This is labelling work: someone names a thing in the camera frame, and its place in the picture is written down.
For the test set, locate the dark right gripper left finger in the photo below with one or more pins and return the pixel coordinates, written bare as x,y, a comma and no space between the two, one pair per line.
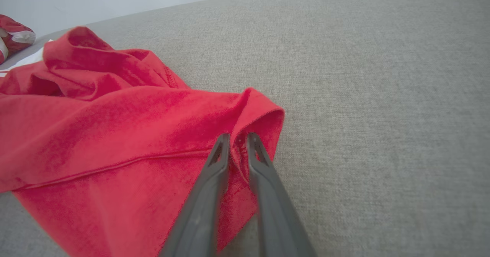
203,211

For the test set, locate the red garment with striped trim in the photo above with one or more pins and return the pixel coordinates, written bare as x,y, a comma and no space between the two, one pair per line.
115,134

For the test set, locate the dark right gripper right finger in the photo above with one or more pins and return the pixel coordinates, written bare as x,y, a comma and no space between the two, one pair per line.
275,211

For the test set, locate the red garment with number print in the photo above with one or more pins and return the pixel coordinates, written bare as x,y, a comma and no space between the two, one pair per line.
15,35

